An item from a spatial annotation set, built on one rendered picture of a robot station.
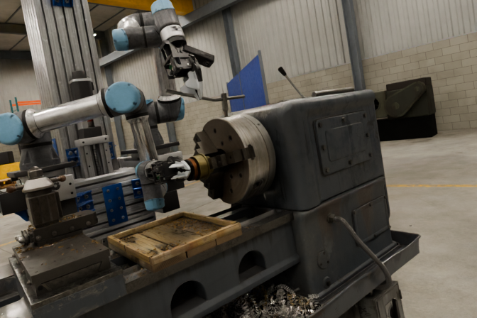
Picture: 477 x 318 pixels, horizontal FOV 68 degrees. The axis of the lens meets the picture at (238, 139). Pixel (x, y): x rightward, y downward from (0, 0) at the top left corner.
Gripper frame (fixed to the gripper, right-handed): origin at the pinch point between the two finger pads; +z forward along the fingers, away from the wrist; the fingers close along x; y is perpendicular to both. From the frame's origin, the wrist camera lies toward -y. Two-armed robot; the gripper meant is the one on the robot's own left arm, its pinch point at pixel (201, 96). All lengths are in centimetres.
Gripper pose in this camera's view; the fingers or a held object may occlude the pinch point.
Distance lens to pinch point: 113.8
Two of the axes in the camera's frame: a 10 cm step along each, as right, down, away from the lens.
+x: 5.2, -3.9, -7.6
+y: -7.7, 1.6, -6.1
